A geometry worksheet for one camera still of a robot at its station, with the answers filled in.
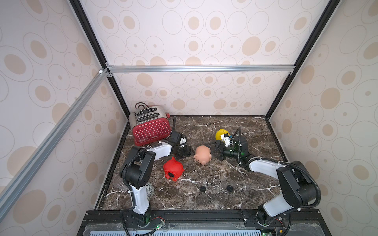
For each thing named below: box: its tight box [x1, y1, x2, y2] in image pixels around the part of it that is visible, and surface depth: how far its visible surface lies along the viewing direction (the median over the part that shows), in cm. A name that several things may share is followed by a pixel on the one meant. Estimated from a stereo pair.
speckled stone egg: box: [145, 181, 155, 202], surface depth 83 cm
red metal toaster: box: [128, 105, 172, 147], surface depth 98 cm
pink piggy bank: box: [193, 145, 212, 165], surface depth 91 cm
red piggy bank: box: [163, 156, 186, 182], surface depth 87 cm
